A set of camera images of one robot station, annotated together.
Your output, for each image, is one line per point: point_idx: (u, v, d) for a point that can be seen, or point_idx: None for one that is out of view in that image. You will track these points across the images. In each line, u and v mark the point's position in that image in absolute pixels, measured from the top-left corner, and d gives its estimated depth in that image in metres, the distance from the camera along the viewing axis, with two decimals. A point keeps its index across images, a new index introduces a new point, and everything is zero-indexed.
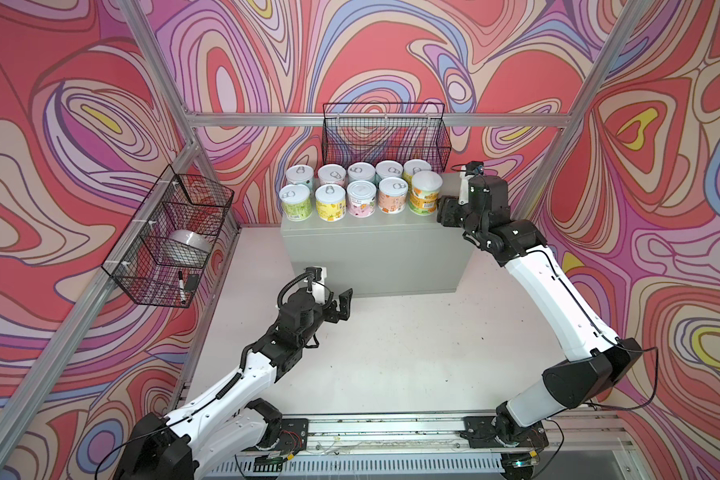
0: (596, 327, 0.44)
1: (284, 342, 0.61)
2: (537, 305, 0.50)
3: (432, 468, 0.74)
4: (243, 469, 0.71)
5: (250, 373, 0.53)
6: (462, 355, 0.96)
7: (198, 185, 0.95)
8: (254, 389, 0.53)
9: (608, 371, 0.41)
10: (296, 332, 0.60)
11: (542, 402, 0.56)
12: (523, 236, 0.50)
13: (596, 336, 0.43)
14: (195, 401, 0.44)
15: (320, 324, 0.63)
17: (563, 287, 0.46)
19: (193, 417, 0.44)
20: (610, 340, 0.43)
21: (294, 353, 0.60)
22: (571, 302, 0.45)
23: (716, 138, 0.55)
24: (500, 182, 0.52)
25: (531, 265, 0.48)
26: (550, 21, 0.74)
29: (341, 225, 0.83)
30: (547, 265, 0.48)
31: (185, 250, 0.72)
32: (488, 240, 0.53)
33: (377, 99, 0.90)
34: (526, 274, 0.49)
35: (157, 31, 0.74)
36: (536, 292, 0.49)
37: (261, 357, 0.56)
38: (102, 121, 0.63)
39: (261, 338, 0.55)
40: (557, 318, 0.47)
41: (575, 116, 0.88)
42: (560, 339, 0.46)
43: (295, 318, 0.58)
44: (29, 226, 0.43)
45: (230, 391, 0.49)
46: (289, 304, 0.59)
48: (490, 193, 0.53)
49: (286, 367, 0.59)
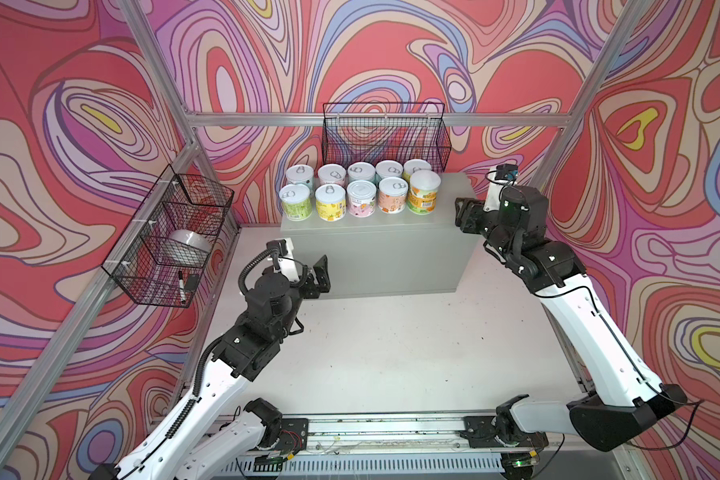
0: (639, 372, 0.40)
1: (254, 336, 0.50)
2: (571, 338, 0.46)
3: (432, 468, 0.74)
4: (243, 469, 0.71)
5: (207, 394, 0.44)
6: (462, 355, 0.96)
7: (198, 184, 0.95)
8: (220, 406, 0.46)
9: (652, 423, 0.37)
10: (265, 325, 0.49)
11: (552, 418, 0.55)
12: (560, 263, 0.45)
13: (639, 383, 0.39)
14: (149, 439, 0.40)
15: (296, 307, 0.56)
17: (604, 325, 0.42)
19: (143, 466, 0.39)
20: (654, 388, 0.39)
21: (267, 349, 0.49)
22: (612, 342, 0.41)
23: (717, 138, 0.54)
24: (542, 198, 0.46)
25: (570, 299, 0.43)
26: (550, 21, 0.74)
29: (341, 225, 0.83)
30: (587, 298, 0.43)
31: (185, 250, 0.72)
32: (520, 265, 0.47)
33: (377, 99, 0.90)
34: (562, 307, 0.45)
35: (157, 31, 0.74)
36: (573, 326, 0.44)
37: (224, 364, 0.47)
38: (102, 121, 0.63)
39: (224, 338, 0.49)
40: (594, 358, 0.43)
41: (575, 116, 0.88)
42: (596, 380, 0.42)
43: (262, 307, 0.46)
44: (30, 226, 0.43)
45: (184, 423, 0.42)
46: (254, 290, 0.47)
48: (529, 211, 0.46)
49: (258, 366, 0.48)
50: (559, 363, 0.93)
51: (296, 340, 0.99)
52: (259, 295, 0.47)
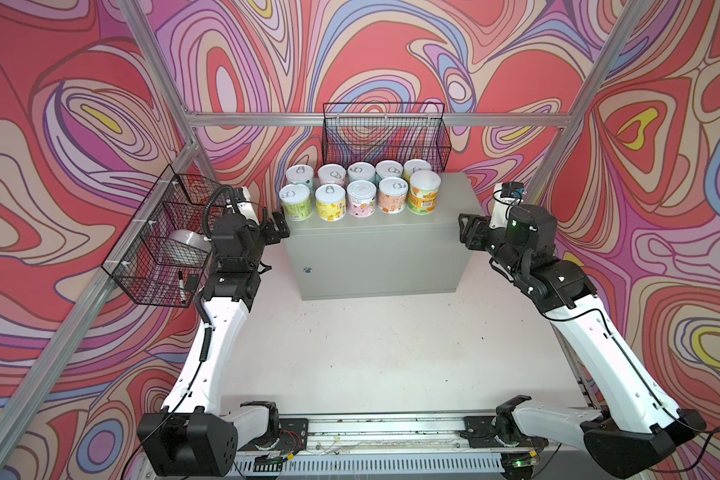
0: (655, 397, 0.39)
1: (234, 272, 0.57)
2: (583, 361, 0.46)
3: (432, 469, 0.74)
4: (243, 469, 0.71)
5: (220, 318, 0.48)
6: (462, 355, 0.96)
7: (198, 185, 0.95)
8: (233, 330, 0.49)
9: (671, 452, 0.36)
10: (240, 257, 0.53)
11: (558, 429, 0.54)
12: (569, 284, 0.45)
13: (656, 408, 0.38)
14: (183, 376, 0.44)
15: (259, 246, 0.61)
17: (617, 347, 0.41)
19: (192, 391, 0.41)
20: (672, 414, 0.38)
21: (251, 276, 0.55)
22: (625, 364, 0.40)
23: (716, 138, 0.55)
24: (550, 219, 0.45)
25: (581, 322, 0.43)
26: (550, 21, 0.74)
29: (340, 224, 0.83)
30: (599, 321, 0.43)
31: (185, 250, 0.72)
32: (529, 285, 0.47)
33: (377, 99, 0.90)
34: (574, 329, 0.44)
35: (157, 31, 0.74)
36: (584, 348, 0.44)
37: (220, 297, 0.50)
38: (102, 121, 0.63)
39: (207, 285, 0.52)
40: (609, 382, 0.41)
41: (575, 116, 0.88)
42: (611, 404, 0.42)
43: (233, 241, 0.51)
44: (29, 226, 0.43)
45: (211, 347, 0.45)
46: (217, 230, 0.51)
48: (538, 232, 0.46)
49: (252, 293, 0.54)
50: (558, 363, 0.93)
51: (296, 340, 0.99)
52: (224, 232, 0.51)
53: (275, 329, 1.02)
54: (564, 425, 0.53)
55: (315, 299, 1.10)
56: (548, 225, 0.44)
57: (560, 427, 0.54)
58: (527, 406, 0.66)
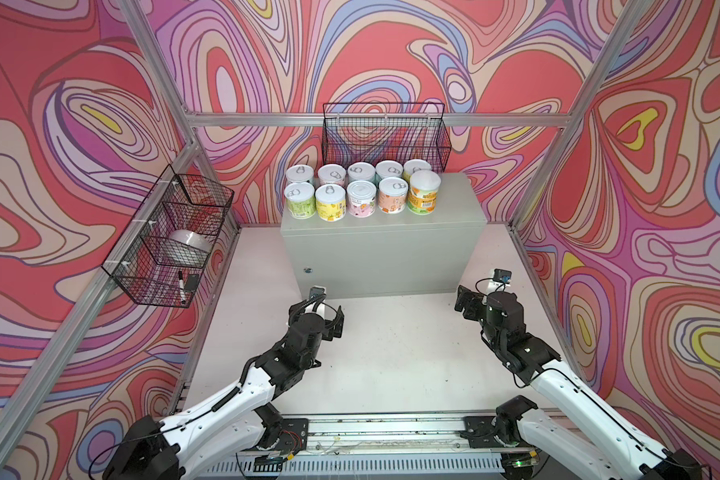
0: (637, 439, 0.44)
1: (288, 360, 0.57)
2: (574, 420, 0.50)
3: (431, 469, 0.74)
4: (243, 469, 0.71)
5: (247, 389, 0.53)
6: (462, 355, 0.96)
7: (198, 184, 0.95)
8: (248, 406, 0.53)
9: None
10: (299, 354, 0.61)
11: (572, 463, 0.54)
12: (535, 354, 0.57)
13: (641, 449, 0.43)
14: (192, 410, 0.48)
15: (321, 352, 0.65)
17: (589, 399, 0.49)
19: (185, 427, 0.45)
20: (656, 453, 0.42)
21: (296, 374, 0.60)
22: (602, 413, 0.47)
23: (716, 138, 0.55)
24: (516, 305, 0.59)
25: (551, 380, 0.52)
26: (550, 21, 0.74)
29: (341, 225, 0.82)
30: (566, 378, 0.52)
31: (185, 250, 0.72)
32: (506, 359, 0.59)
33: (377, 99, 0.90)
34: (549, 388, 0.53)
35: (157, 32, 0.74)
36: (563, 404, 0.51)
37: (263, 373, 0.57)
38: (102, 121, 0.63)
39: (266, 354, 0.61)
40: (596, 435, 0.47)
41: (575, 116, 0.88)
42: (611, 459, 0.45)
43: (305, 340, 0.60)
44: (29, 226, 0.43)
45: (227, 404, 0.50)
46: (300, 324, 0.60)
48: (508, 315, 0.58)
49: (285, 386, 0.59)
50: None
51: None
52: (302, 329, 0.59)
53: (275, 329, 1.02)
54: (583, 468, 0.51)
55: None
56: (515, 308, 0.58)
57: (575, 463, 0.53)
58: (536, 421, 0.63)
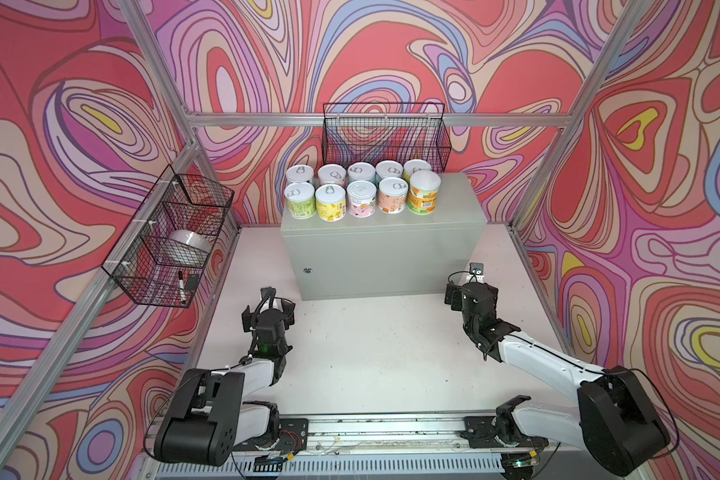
0: (580, 366, 0.49)
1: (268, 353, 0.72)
2: (538, 374, 0.55)
3: (431, 469, 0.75)
4: (243, 469, 0.71)
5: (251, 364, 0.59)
6: (462, 355, 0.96)
7: (198, 184, 0.95)
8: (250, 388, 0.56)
9: (603, 397, 0.43)
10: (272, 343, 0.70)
11: (558, 428, 0.54)
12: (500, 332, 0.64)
13: (581, 372, 0.48)
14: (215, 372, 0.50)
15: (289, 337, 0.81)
17: (542, 350, 0.55)
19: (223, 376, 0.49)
20: (593, 371, 0.48)
21: (280, 358, 0.70)
22: (554, 356, 0.53)
23: (716, 138, 0.55)
24: (486, 293, 0.67)
25: (512, 344, 0.60)
26: (550, 21, 0.74)
29: (341, 225, 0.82)
30: (524, 340, 0.60)
31: (185, 250, 0.72)
32: (479, 341, 0.66)
33: (377, 99, 0.90)
34: (513, 352, 0.59)
35: (157, 32, 0.74)
36: (528, 362, 0.56)
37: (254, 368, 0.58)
38: (102, 121, 0.63)
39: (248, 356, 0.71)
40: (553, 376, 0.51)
41: (575, 116, 0.88)
42: (567, 391, 0.49)
43: (271, 331, 0.67)
44: (29, 226, 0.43)
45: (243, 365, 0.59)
46: (261, 322, 0.69)
48: (479, 301, 0.66)
49: (278, 370, 0.68)
50: None
51: (297, 340, 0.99)
52: (266, 324, 0.68)
53: None
54: (561, 423, 0.53)
55: (315, 299, 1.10)
56: (485, 296, 0.66)
57: (560, 426, 0.53)
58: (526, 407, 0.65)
